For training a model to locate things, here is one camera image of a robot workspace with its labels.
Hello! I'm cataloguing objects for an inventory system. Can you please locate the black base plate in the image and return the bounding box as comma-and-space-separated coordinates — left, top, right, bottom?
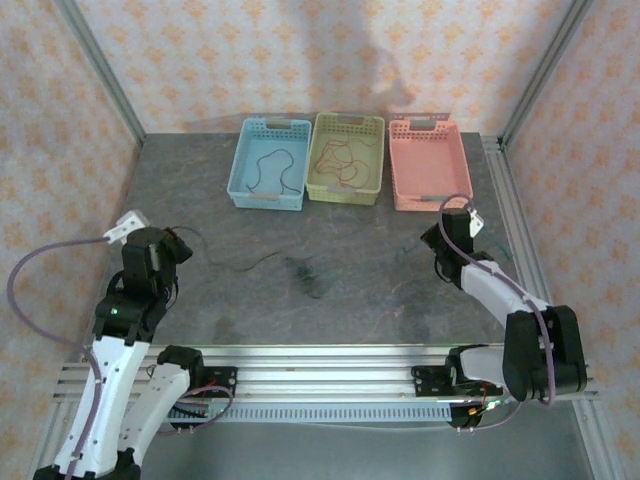
202, 366, 239, 400
412, 364, 501, 399

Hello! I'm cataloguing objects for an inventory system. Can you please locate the thin orange cable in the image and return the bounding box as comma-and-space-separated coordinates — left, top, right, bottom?
316, 135, 373, 190

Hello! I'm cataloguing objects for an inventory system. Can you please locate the green plastic basket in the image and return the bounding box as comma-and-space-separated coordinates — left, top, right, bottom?
304, 112, 386, 207

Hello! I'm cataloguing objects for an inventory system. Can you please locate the thin black cable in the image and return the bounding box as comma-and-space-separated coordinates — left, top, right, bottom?
246, 148, 298, 196
169, 225, 282, 274

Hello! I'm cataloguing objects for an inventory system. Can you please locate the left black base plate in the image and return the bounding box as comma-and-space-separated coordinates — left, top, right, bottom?
202, 366, 239, 400

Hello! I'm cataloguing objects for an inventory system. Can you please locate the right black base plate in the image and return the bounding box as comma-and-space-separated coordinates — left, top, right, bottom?
412, 364, 501, 399

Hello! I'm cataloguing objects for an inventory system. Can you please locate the aluminium frame post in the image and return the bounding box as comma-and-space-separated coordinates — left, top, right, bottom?
53, 0, 147, 147
499, 0, 595, 147

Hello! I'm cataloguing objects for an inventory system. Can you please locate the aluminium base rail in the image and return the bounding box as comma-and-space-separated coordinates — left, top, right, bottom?
52, 343, 600, 402

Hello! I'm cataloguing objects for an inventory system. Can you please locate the blue plastic basket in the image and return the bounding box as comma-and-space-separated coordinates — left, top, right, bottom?
227, 117, 314, 211

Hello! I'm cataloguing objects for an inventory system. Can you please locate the black bracket below rail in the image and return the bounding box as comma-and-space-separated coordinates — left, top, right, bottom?
447, 398, 504, 436
168, 399, 214, 436

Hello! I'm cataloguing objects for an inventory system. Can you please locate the aluminium frame leg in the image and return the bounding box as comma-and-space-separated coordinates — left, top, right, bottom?
29, 399, 77, 480
572, 399, 620, 480

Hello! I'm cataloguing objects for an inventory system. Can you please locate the pink plastic basket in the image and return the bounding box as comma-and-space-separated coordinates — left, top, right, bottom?
387, 118, 475, 214

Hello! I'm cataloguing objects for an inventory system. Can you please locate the aluminium side rail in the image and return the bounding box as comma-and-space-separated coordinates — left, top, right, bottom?
480, 133, 554, 306

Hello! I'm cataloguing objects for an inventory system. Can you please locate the grey slotted cable duct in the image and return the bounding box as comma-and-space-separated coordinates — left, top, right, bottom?
167, 402, 454, 424

